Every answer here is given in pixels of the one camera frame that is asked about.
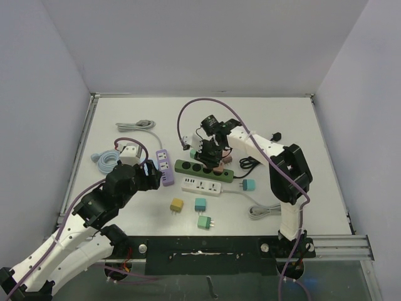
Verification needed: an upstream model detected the grey cord of white strip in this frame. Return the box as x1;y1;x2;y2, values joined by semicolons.
221;189;283;221

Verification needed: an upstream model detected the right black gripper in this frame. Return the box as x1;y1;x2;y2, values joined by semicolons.
195;139;226;167

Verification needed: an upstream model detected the grey cord of purple strip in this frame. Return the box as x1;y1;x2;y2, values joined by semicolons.
115;119;164;151

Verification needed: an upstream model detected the green power strip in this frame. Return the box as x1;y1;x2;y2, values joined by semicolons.
174;159;234;183

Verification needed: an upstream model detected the light blue coiled cord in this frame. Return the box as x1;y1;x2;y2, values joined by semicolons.
90;149;123;174

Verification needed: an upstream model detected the white power strip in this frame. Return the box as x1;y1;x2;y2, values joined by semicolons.
181;177;222;195

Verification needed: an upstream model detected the teal charger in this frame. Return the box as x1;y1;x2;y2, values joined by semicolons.
239;179;256;191
194;198;207;214

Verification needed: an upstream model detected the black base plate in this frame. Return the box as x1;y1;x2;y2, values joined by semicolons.
106;236;316;276

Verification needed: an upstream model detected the yellow charger near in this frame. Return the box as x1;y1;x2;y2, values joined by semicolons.
170;198;184;214

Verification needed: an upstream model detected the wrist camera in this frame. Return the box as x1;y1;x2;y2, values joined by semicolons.
117;142;142;166
182;133;203;153

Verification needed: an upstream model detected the green charger near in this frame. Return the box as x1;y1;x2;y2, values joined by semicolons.
197;215;214;230

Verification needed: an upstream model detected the purple power strip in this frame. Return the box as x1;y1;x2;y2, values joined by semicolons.
156;149;174;187

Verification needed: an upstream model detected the black power cord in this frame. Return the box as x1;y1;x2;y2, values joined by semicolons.
233;133;282;180

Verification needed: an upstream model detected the pink charger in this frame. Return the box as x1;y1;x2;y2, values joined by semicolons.
213;162;224;174
222;156;232;164

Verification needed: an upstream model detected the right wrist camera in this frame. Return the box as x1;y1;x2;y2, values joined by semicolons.
182;133;203;153

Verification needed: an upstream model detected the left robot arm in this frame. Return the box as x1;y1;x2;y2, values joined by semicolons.
1;160;162;300

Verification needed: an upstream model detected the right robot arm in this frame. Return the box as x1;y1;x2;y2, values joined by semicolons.
183;115;313;256

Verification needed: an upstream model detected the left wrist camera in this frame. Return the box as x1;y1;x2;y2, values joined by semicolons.
117;142;142;166

